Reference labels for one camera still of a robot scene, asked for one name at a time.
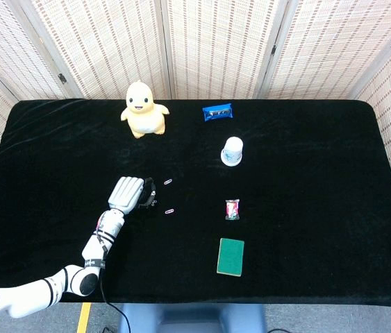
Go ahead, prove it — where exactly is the bamboo folding screen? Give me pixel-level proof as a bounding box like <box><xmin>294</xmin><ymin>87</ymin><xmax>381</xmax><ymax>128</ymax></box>
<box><xmin>0</xmin><ymin>0</ymin><xmax>391</xmax><ymax>191</ymax></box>

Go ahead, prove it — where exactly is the blue snack packet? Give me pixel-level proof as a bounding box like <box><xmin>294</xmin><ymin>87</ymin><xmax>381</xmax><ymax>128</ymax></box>
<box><xmin>201</xmin><ymin>102</ymin><xmax>234</xmax><ymax>123</ymax></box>

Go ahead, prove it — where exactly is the green yellow sponge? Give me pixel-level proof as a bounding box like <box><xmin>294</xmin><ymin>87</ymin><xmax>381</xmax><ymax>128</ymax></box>
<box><xmin>216</xmin><ymin>237</ymin><xmax>245</xmax><ymax>278</ymax></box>

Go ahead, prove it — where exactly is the clear plastic cup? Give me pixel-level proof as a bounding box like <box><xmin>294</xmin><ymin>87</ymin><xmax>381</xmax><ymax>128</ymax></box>
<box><xmin>219</xmin><ymin>136</ymin><xmax>244</xmax><ymax>168</ymax></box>

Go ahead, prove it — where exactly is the small red white snack packet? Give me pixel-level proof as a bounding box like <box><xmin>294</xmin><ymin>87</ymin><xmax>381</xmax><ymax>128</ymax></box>
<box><xmin>224</xmin><ymin>198</ymin><xmax>241</xmax><ymax>221</ymax></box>

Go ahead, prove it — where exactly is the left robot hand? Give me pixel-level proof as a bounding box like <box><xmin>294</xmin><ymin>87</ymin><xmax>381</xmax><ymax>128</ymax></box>
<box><xmin>107</xmin><ymin>176</ymin><xmax>158</xmax><ymax>214</ymax></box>

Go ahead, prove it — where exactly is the black velvet tablecloth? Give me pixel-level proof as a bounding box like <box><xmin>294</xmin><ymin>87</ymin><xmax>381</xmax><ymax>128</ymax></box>
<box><xmin>0</xmin><ymin>98</ymin><xmax>391</xmax><ymax>308</ymax></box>

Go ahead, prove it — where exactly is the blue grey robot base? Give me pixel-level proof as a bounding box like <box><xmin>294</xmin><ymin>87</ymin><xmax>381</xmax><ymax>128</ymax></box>
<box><xmin>118</xmin><ymin>302</ymin><xmax>267</xmax><ymax>333</ymax></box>

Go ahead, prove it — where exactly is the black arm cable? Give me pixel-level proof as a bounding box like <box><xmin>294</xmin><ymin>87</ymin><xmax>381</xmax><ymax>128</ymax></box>
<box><xmin>97</xmin><ymin>242</ymin><xmax>130</xmax><ymax>333</ymax></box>

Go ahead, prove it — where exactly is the yellow floor tape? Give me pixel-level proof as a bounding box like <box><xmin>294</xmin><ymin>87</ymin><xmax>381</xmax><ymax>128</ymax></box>
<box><xmin>76</xmin><ymin>302</ymin><xmax>92</xmax><ymax>333</ymax></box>

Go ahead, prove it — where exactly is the yellow duck plush toy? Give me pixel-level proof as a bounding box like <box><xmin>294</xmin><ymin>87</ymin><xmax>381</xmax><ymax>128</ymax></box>
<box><xmin>120</xmin><ymin>80</ymin><xmax>170</xmax><ymax>139</ymax></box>

